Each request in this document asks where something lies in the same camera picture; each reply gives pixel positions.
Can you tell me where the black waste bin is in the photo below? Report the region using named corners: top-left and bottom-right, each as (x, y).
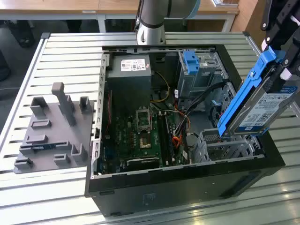
top-left (14, 20), bottom-right (36, 47)

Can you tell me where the black RAM slot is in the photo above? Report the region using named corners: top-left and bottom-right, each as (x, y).
top-left (156, 111), bottom-right (166, 167)
top-left (164, 112), bottom-right (176, 166)

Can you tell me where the hard disk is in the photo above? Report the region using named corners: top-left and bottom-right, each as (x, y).
top-left (217, 45), bottom-right (300, 138)

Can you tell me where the metal disk bay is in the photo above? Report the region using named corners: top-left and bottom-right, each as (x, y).
top-left (191, 127), bottom-right (265, 165)

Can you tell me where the round grey speaker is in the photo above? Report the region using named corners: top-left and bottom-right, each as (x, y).
top-left (186, 132), bottom-right (202, 150)

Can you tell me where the RAM stick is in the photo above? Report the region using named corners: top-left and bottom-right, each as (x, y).
top-left (30, 144), bottom-right (58, 150)

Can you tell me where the green motherboard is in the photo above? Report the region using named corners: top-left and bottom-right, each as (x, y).
top-left (100, 103), bottom-right (188, 175)

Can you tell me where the yellow black wire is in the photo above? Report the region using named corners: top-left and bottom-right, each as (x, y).
top-left (150, 70), bottom-right (171, 104)

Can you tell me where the black wire bundle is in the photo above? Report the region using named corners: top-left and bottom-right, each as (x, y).
top-left (184, 81), bottom-right (229, 118)

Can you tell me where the metal socket cover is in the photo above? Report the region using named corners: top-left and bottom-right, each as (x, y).
top-left (135, 106), bottom-right (153, 133)

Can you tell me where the wooden desk white frame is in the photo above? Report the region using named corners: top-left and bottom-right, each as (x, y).
top-left (0, 0), bottom-right (106, 32)
top-left (97, 0), bottom-right (240, 32)

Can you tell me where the brown wooden cabinet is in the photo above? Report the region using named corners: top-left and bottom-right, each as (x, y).
top-left (231, 0), bottom-right (268, 47)

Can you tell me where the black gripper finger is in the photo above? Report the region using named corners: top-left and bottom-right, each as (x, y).
top-left (280, 0), bottom-right (300, 82)
top-left (260, 0), bottom-right (293, 50)

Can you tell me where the orange flat wire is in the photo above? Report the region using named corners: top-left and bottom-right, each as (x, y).
top-left (172, 137), bottom-right (186, 150)

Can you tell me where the grey power supply unit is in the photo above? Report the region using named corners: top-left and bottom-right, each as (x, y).
top-left (106, 54), bottom-right (153, 104)

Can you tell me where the blue plastic latch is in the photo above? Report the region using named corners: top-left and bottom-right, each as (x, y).
top-left (183, 51), bottom-right (200, 75)

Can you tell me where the black graphics card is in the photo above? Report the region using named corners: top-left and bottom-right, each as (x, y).
top-left (126, 156), bottom-right (160, 172)

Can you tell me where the black PC case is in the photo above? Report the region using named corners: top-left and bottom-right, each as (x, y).
top-left (84, 43), bottom-right (286, 218)

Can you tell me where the thin orange wire bundle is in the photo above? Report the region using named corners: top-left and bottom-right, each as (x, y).
top-left (173, 109), bottom-right (192, 138)

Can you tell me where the grey parts rack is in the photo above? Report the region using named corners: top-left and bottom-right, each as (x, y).
top-left (14, 82), bottom-right (94, 174)

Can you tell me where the metal drive cage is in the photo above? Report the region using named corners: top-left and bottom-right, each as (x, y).
top-left (177, 50), bottom-right (229, 111)

